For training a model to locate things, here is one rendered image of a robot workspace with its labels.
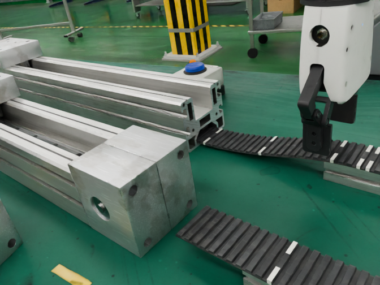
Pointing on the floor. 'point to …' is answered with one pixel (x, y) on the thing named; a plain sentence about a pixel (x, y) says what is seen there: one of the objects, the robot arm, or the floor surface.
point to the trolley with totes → (270, 25)
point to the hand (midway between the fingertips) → (330, 127)
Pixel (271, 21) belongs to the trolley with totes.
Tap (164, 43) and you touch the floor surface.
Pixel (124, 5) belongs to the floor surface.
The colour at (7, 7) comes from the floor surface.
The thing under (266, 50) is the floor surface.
